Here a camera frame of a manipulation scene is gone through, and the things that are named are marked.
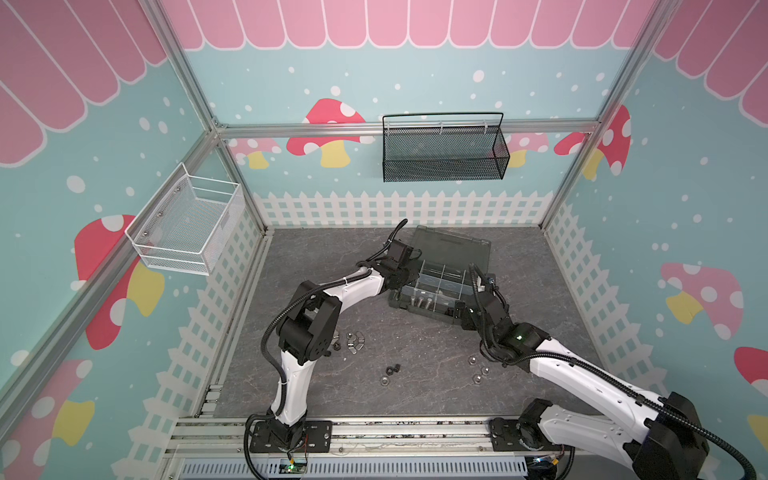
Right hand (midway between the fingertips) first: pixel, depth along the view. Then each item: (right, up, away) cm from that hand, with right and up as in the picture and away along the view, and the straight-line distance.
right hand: (469, 303), depth 82 cm
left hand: (-14, +7, +16) cm, 22 cm away
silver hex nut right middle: (+5, -19, +3) cm, 20 cm away
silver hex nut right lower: (+3, -21, +1) cm, 21 cm away
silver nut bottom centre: (-23, -22, +1) cm, 32 cm away
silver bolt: (-10, -2, +15) cm, 18 cm away
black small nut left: (-38, -14, +8) cm, 41 cm away
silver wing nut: (-32, -13, +8) cm, 36 cm away
